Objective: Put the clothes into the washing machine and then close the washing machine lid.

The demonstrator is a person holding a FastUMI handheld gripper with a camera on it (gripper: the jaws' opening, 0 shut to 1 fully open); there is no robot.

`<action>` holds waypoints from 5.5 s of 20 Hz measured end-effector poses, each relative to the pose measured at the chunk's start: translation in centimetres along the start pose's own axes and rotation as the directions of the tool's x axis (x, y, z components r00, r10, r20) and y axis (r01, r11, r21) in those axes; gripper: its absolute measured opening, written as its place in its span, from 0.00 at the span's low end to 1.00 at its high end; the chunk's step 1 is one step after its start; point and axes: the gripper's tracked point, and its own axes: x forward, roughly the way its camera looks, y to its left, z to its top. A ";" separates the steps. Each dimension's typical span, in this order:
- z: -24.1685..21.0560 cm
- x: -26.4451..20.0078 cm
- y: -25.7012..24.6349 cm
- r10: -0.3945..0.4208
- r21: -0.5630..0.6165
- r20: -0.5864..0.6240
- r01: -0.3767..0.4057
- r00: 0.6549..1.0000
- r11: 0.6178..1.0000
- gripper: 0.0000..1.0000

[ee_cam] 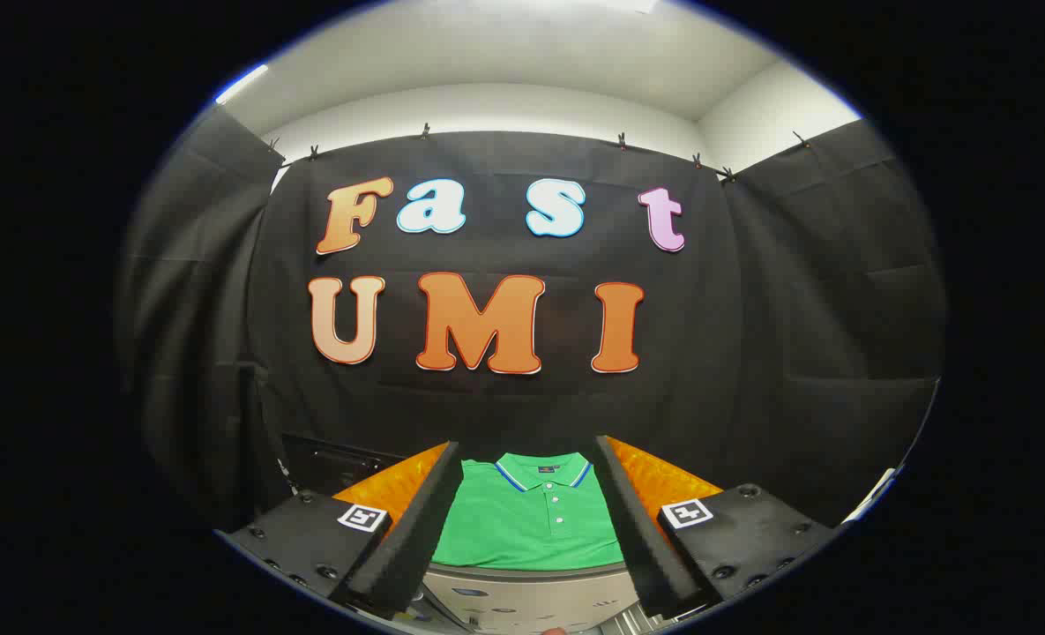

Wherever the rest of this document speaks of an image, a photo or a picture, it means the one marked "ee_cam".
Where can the dark glass washing machine lid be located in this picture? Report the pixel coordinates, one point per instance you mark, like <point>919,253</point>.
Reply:
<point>346,459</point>

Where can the ceiling light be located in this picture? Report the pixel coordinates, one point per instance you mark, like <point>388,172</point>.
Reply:
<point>242,84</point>

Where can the green polo shirt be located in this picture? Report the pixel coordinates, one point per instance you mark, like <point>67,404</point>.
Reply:
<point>522,529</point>

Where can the white paper sheet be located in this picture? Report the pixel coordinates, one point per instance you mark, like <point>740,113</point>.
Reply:
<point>870,498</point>

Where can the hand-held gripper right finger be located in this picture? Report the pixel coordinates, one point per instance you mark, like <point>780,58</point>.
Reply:
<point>650,547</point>

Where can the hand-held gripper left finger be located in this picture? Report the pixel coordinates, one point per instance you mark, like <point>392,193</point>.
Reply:
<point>403,547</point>

